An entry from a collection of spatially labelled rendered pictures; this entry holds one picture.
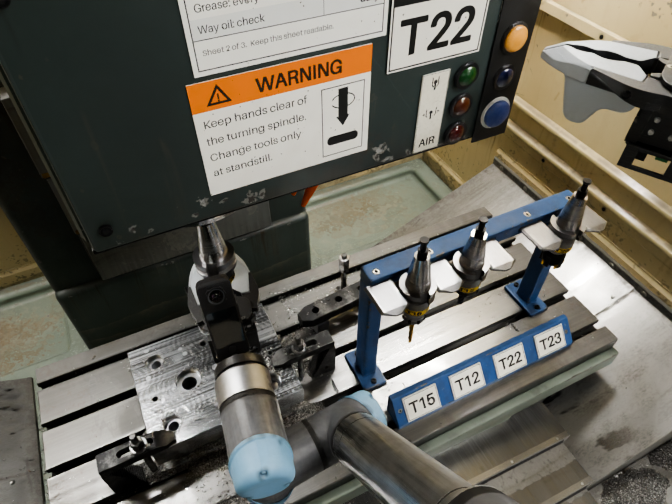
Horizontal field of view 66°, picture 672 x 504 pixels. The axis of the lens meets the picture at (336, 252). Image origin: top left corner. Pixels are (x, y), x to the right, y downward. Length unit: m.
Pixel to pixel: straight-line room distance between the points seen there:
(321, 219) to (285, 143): 1.45
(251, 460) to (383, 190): 1.53
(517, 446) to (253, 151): 1.02
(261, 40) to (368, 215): 1.55
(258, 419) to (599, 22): 1.15
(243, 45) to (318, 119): 0.10
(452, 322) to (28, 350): 1.23
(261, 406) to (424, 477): 0.22
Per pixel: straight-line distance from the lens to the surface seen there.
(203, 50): 0.40
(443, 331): 1.23
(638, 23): 1.37
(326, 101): 0.46
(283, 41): 0.42
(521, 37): 0.55
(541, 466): 1.34
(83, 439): 1.19
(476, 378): 1.14
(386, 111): 0.50
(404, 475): 0.59
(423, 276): 0.84
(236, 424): 0.67
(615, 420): 1.43
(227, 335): 0.72
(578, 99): 0.53
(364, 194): 2.02
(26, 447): 1.56
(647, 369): 1.47
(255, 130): 0.45
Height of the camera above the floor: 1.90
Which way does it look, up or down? 47 degrees down
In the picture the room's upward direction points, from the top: straight up
